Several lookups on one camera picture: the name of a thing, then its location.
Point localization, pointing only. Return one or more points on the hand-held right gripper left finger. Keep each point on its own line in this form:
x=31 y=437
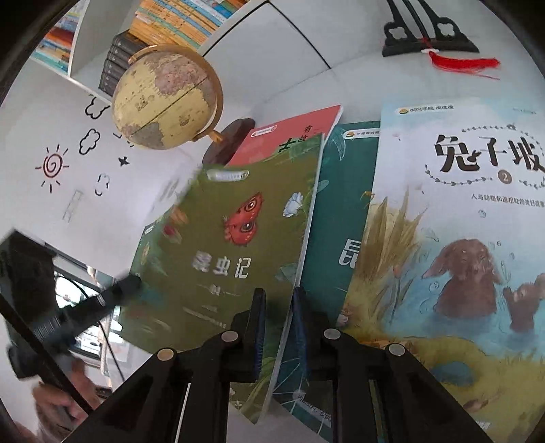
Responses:
x=259 y=340

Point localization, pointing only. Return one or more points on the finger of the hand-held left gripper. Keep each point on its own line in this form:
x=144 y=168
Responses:
x=102 y=302

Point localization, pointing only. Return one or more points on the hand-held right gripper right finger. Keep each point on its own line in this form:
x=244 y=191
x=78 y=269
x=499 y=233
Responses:
x=300 y=336

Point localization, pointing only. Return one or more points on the dark green beetle book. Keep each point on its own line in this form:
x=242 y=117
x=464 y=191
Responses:
x=149 y=251

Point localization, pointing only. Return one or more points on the olive green butterfly book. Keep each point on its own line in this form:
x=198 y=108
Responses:
x=272 y=179

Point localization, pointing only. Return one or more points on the pink poet cover book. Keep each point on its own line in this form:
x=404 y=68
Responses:
x=298 y=123

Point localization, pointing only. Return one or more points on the row of bright thin books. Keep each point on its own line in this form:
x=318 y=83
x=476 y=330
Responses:
x=59 y=42

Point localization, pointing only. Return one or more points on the row of orange books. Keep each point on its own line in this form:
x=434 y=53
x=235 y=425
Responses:
x=179 y=21

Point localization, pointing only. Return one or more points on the person's left hand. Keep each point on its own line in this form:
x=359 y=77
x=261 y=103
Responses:
x=55 y=400

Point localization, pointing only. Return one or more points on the teal leaf cover book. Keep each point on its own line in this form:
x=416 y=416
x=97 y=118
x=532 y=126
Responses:
x=336 y=204

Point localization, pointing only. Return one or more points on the light blue rabbit book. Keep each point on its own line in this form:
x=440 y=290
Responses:
x=447 y=204

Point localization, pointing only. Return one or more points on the yellow desk globe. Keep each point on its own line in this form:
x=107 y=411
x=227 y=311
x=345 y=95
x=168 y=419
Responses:
x=162 y=93

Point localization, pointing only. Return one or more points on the row of dark volumes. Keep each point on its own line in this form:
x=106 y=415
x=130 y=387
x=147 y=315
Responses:
x=119 y=59

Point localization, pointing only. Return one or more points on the white bookshelf cabinet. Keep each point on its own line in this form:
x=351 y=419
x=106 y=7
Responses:
x=264 y=34

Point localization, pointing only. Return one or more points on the black fan stand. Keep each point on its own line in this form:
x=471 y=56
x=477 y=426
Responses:
x=404 y=47

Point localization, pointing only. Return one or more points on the red tassel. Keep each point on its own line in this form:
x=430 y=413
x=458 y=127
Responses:
x=464 y=64

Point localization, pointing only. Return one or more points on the ladder wall sticker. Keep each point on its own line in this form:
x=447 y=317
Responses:
x=72 y=206

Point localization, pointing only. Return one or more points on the red sun wall sticker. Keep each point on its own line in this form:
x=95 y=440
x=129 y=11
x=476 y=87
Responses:
x=53 y=166

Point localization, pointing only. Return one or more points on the cloud outline wall sticker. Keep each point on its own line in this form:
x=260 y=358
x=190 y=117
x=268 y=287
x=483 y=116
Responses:
x=103 y=183
x=89 y=141
x=98 y=107

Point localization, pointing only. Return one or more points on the black star wall sticker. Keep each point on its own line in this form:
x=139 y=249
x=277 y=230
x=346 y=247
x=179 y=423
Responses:
x=123 y=161

